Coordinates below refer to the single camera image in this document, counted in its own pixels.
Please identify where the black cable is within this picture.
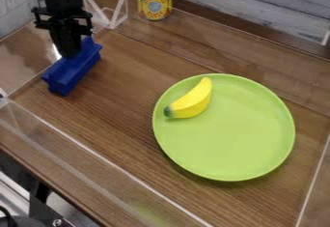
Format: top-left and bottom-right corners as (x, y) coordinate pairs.
(0, 206), (17, 227)

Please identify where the clear acrylic tray wall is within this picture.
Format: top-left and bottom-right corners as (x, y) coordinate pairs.
(0, 97), (212, 227)

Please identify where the yellow toy banana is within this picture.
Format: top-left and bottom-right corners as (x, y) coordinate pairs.
(164, 77), (212, 119)

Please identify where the green round plate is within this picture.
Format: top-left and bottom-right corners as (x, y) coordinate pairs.
(152, 73), (297, 182)

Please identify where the black metal table clamp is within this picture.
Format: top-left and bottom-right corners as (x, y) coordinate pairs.
(28, 181), (73, 227)

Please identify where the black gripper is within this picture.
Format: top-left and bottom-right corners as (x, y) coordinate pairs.
(31, 0), (92, 58)

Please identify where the blue plastic block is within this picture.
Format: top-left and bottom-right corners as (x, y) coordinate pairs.
(41, 37), (103, 96)

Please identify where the clear acrylic corner bracket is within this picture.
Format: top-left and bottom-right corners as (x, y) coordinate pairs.
(84, 0), (128, 34)

